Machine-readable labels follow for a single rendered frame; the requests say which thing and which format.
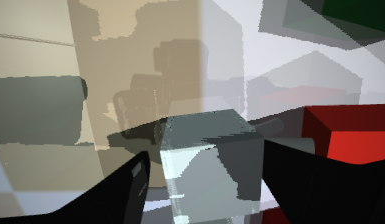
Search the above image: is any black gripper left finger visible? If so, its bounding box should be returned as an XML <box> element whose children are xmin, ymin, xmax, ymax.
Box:
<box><xmin>0</xmin><ymin>150</ymin><xmax>151</xmax><ymax>224</ymax></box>

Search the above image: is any red block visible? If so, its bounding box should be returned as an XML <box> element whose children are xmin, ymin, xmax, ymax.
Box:
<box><xmin>264</xmin><ymin>104</ymin><xmax>385</xmax><ymax>165</ymax></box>

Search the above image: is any red tray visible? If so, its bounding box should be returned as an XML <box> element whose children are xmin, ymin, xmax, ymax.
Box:
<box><xmin>261</xmin><ymin>208</ymin><xmax>291</xmax><ymax>224</ymax></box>

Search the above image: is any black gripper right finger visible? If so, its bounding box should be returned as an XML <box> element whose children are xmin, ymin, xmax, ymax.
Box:
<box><xmin>262</xmin><ymin>139</ymin><xmax>385</xmax><ymax>224</ymax></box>

